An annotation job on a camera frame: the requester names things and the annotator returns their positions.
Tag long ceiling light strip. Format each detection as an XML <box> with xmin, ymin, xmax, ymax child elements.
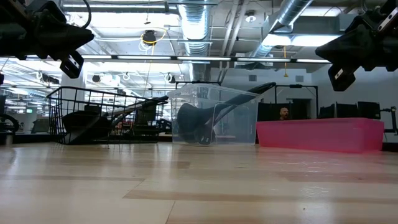
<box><xmin>0</xmin><ymin>53</ymin><xmax>332</xmax><ymax>65</ymax></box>

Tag clear plastic container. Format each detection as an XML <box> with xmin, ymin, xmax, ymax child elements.
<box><xmin>165</xmin><ymin>83</ymin><xmax>261</xmax><ymax>147</ymax></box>

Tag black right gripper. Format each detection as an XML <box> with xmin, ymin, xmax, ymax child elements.
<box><xmin>315</xmin><ymin>0</ymin><xmax>398</xmax><ymax>92</ymax></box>

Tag wide silver ventilation duct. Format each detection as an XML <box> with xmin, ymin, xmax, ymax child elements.
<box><xmin>177</xmin><ymin>0</ymin><xmax>216</xmax><ymax>82</ymax></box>

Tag large black ladle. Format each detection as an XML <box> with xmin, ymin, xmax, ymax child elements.
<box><xmin>178</xmin><ymin>82</ymin><xmax>277</xmax><ymax>146</ymax></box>

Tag black background monitor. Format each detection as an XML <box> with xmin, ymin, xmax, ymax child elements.
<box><xmin>336</xmin><ymin>102</ymin><xmax>358</xmax><ymax>119</ymax></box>
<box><xmin>357</xmin><ymin>101</ymin><xmax>382</xmax><ymax>120</ymax></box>
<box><xmin>319</xmin><ymin>104</ymin><xmax>336</xmax><ymax>119</ymax></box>

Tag black metal table frame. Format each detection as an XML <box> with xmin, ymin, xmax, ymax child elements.
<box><xmin>0</xmin><ymin>133</ymin><xmax>172</xmax><ymax>146</ymax></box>

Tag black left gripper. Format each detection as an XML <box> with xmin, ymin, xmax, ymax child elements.
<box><xmin>0</xmin><ymin>0</ymin><xmax>95</xmax><ymax>79</ymax></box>

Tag person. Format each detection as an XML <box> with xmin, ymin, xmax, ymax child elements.
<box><xmin>278</xmin><ymin>106</ymin><xmax>290</xmax><ymax>121</ymax></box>

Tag red plastic container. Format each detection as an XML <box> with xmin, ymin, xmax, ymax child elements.
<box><xmin>256</xmin><ymin>117</ymin><xmax>386</xmax><ymax>154</ymax></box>

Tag black ceiling cable reel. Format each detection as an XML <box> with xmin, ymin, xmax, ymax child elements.
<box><xmin>141</xmin><ymin>29</ymin><xmax>158</xmax><ymax>47</ymax></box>

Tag black background station frame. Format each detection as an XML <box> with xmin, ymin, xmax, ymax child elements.
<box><xmin>274</xmin><ymin>83</ymin><xmax>320</xmax><ymax>121</ymax></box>
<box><xmin>175</xmin><ymin>80</ymin><xmax>222</xmax><ymax>90</ymax></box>

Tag black spatula with steel handle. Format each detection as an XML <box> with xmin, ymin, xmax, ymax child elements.
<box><xmin>61</xmin><ymin>95</ymin><xmax>169</xmax><ymax>145</ymax></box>

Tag slanted silver ventilation duct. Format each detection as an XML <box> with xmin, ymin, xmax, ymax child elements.
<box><xmin>251</xmin><ymin>0</ymin><xmax>315</xmax><ymax>59</ymax></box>

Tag white ceiling sensor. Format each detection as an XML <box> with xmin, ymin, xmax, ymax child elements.
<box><xmin>244</xmin><ymin>10</ymin><xmax>257</xmax><ymax>24</ymax></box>

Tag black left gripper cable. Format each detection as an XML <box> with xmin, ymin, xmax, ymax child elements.
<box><xmin>80</xmin><ymin>0</ymin><xmax>93</xmax><ymax>29</ymax></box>

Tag yellow hanging cord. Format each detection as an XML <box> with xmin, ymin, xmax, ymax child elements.
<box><xmin>282</xmin><ymin>45</ymin><xmax>289</xmax><ymax>78</ymax></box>

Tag black wire basket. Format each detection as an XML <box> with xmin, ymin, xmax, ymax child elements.
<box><xmin>45</xmin><ymin>86</ymin><xmax>171</xmax><ymax>146</ymax></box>

